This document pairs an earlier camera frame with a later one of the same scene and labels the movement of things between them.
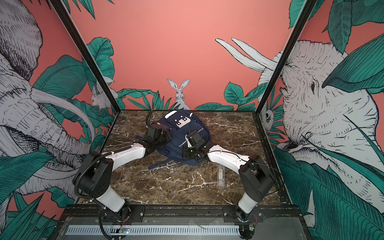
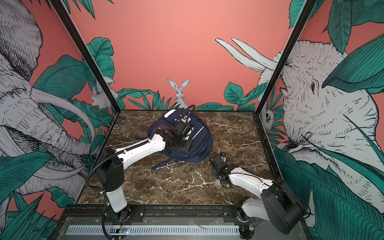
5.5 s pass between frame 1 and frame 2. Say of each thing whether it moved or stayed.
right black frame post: stayed
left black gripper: moved
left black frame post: stayed
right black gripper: moved
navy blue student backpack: stayed
